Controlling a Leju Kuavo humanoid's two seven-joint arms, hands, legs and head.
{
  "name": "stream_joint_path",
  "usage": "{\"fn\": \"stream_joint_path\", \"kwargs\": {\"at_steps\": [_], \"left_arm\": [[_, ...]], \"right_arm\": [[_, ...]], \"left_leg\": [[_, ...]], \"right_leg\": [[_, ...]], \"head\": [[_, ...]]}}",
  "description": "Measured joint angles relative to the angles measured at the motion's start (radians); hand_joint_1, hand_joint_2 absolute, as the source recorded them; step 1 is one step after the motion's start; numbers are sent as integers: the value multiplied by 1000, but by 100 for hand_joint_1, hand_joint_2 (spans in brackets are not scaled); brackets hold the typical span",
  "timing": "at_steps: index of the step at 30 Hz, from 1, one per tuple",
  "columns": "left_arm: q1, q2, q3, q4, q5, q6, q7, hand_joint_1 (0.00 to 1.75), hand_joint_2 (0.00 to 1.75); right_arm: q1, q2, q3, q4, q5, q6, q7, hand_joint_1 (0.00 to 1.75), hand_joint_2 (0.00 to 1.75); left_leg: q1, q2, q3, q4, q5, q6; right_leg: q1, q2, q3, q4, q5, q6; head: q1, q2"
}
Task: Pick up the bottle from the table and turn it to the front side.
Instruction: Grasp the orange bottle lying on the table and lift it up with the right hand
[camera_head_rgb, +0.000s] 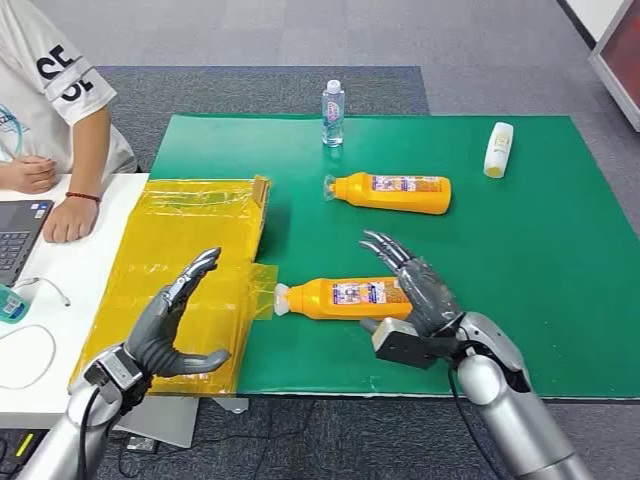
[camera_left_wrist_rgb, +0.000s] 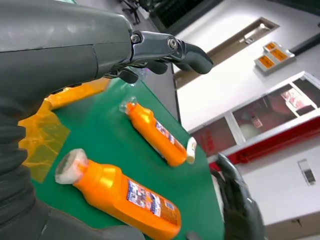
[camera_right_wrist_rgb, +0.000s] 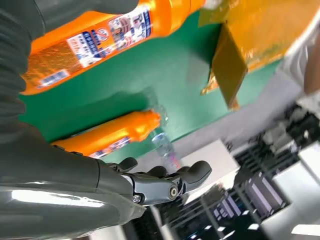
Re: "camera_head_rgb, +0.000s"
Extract yellow taped cardboard sheet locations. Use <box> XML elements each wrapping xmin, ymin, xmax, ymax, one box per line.
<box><xmin>68</xmin><ymin>174</ymin><xmax>279</xmax><ymax>397</ymax></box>

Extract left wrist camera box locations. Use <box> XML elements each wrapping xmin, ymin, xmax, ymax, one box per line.
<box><xmin>84</xmin><ymin>344</ymin><xmax>147</xmax><ymax>401</ymax></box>

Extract black yellow power strip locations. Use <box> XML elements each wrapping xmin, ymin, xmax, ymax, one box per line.
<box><xmin>0</xmin><ymin>429</ymin><xmax>48</xmax><ymax>478</ymax></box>

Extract person's right hand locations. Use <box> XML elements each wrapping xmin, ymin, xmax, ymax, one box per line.
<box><xmin>5</xmin><ymin>156</ymin><xmax>57</xmax><ymax>195</ymax></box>

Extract grey power adapter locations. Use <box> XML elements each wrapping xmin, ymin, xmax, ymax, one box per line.
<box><xmin>125</xmin><ymin>435</ymin><xmax>160</xmax><ymax>456</ymax></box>

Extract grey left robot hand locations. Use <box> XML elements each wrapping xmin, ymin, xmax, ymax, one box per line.
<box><xmin>124</xmin><ymin>247</ymin><xmax>232</xmax><ymax>380</ymax></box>

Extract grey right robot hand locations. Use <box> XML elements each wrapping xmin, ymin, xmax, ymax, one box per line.
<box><xmin>358</xmin><ymin>229</ymin><xmax>463</xmax><ymax>339</ymax></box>

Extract dark grey laptop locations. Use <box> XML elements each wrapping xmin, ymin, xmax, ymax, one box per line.
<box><xmin>0</xmin><ymin>199</ymin><xmax>54</xmax><ymax>288</ymax></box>

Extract clear water bottle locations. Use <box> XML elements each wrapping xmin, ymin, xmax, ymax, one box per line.
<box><xmin>321</xmin><ymin>79</ymin><xmax>346</xmax><ymax>148</ymax></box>

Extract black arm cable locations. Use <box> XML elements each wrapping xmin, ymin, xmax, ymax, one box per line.
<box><xmin>77</xmin><ymin>387</ymin><xmax>103</xmax><ymax>480</ymax></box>
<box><xmin>447</xmin><ymin>367</ymin><xmax>501</xmax><ymax>480</ymax></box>

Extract grey table bracket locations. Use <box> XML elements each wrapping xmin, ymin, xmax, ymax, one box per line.
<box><xmin>212</xmin><ymin>397</ymin><xmax>250</xmax><ymax>415</ymax></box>

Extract grey desk side panel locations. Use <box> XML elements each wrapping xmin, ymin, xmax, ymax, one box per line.
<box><xmin>112</xmin><ymin>396</ymin><xmax>200</xmax><ymax>450</ymax></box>

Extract green table mat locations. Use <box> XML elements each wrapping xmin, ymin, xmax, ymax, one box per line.
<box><xmin>148</xmin><ymin>113</ymin><xmax>640</xmax><ymax>400</ymax></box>

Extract white framed red cabinet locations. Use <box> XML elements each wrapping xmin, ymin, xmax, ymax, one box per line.
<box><xmin>588</xmin><ymin>0</ymin><xmax>640</xmax><ymax>133</ymax></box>

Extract person's left hand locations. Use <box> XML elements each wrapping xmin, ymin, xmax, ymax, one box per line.
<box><xmin>42</xmin><ymin>196</ymin><xmax>100</xmax><ymax>244</ymax></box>

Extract teal labelled pack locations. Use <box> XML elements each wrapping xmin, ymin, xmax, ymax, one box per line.
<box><xmin>0</xmin><ymin>283</ymin><xmax>31</xmax><ymax>325</ymax></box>

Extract black floor cables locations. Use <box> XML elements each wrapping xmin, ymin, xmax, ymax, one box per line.
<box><xmin>112</xmin><ymin>397</ymin><xmax>321</xmax><ymax>480</ymax></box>

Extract white cable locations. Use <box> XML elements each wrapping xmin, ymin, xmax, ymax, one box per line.
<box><xmin>12</xmin><ymin>276</ymin><xmax>72</xmax><ymax>308</ymax></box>
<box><xmin>0</xmin><ymin>323</ymin><xmax>57</xmax><ymax>392</ymax></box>

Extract orange detergent bottle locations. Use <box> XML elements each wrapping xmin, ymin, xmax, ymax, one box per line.
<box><xmin>273</xmin><ymin>276</ymin><xmax>414</xmax><ymax>323</ymax></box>
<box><xmin>323</xmin><ymin>172</ymin><xmax>453</xmax><ymax>217</ymax></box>

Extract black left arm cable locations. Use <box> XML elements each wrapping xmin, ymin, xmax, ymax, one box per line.
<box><xmin>77</xmin><ymin>387</ymin><xmax>103</xmax><ymax>480</ymax></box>

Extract person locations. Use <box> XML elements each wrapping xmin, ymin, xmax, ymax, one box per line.
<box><xmin>0</xmin><ymin>0</ymin><xmax>138</xmax><ymax>244</ymax></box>

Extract small white bottle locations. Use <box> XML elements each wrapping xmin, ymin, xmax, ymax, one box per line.
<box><xmin>482</xmin><ymin>121</ymin><xmax>515</xmax><ymax>179</ymax></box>

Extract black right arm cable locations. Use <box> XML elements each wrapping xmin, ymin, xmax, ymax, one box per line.
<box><xmin>447</xmin><ymin>367</ymin><xmax>501</xmax><ymax>480</ymax></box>

